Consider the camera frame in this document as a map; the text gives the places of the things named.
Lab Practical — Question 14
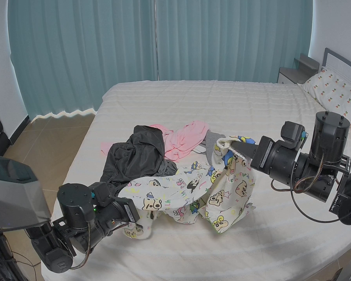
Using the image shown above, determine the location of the grey bedside table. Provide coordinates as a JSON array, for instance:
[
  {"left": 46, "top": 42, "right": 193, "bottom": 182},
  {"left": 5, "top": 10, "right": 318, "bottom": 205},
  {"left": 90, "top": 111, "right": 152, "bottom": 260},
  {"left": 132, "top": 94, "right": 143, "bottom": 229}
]
[{"left": 278, "top": 53, "right": 320, "bottom": 85}]

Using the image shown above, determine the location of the white printed pyjama top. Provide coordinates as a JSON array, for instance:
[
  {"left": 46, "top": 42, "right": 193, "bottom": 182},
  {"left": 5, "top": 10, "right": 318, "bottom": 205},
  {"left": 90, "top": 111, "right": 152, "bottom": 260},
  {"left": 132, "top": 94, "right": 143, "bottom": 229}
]
[{"left": 118, "top": 136, "right": 257, "bottom": 241}]

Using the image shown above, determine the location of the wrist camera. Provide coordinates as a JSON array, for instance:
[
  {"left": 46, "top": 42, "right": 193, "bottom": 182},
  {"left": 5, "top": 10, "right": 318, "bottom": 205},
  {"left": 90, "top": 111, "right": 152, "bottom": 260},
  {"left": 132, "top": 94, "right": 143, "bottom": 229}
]
[
  {"left": 90, "top": 182, "right": 112, "bottom": 208},
  {"left": 280, "top": 121, "right": 307, "bottom": 150}
]

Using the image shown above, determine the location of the black cable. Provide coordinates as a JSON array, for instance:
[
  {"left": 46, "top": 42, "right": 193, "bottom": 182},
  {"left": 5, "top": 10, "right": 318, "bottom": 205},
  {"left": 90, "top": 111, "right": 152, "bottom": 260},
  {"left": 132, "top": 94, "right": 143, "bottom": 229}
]
[
  {"left": 290, "top": 183, "right": 344, "bottom": 224},
  {"left": 4, "top": 250, "right": 42, "bottom": 281}
]

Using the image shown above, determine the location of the black garment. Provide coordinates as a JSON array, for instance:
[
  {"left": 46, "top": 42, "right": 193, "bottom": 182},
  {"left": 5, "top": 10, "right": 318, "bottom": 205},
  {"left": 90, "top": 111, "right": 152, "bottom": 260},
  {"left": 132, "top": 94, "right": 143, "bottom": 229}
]
[{"left": 101, "top": 125, "right": 179, "bottom": 187}]

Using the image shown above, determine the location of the bed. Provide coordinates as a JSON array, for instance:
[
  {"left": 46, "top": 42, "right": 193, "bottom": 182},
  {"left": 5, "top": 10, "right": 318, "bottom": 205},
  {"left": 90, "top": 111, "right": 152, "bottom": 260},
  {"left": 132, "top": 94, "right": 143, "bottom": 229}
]
[{"left": 40, "top": 47, "right": 351, "bottom": 281}]

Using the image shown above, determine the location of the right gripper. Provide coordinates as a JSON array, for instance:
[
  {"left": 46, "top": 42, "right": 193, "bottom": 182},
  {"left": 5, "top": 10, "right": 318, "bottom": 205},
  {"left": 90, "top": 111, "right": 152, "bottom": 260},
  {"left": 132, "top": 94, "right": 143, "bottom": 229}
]
[{"left": 250, "top": 135, "right": 311, "bottom": 192}]

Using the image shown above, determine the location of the white printed pillow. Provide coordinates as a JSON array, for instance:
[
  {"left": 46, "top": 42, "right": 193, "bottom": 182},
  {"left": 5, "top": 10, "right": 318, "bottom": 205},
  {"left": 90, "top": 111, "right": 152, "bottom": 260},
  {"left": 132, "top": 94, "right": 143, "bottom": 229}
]
[{"left": 298, "top": 66, "right": 351, "bottom": 128}]

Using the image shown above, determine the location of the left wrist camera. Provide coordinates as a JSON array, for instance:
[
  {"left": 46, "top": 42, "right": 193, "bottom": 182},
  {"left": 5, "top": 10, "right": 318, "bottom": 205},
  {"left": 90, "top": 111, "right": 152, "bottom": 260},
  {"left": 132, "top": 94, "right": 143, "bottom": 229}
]
[{"left": 90, "top": 182, "right": 112, "bottom": 208}]

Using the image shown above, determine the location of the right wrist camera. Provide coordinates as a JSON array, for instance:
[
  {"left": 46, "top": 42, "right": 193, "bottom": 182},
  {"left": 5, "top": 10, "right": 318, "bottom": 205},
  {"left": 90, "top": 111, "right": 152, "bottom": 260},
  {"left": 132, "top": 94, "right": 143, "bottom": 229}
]
[{"left": 280, "top": 121, "right": 307, "bottom": 150}]

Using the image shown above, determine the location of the pink garment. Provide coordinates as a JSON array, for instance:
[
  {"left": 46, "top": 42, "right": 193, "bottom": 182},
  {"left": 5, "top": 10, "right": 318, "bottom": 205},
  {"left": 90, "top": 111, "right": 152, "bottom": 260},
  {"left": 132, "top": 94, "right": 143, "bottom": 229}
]
[{"left": 101, "top": 120, "right": 210, "bottom": 161}]

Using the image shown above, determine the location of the grey garment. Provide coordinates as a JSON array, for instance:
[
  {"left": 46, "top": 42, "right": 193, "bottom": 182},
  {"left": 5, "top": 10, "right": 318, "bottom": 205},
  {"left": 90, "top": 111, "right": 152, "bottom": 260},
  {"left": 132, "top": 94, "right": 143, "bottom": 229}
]
[{"left": 193, "top": 131, "right": 227, "bottom": 155}]

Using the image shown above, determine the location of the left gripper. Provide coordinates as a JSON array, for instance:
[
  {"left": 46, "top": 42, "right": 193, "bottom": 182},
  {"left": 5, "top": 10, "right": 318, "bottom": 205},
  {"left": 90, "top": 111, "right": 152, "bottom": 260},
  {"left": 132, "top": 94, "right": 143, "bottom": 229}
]
[{"left": 97, "top": 199, "right": 140, "bottom": 236}]

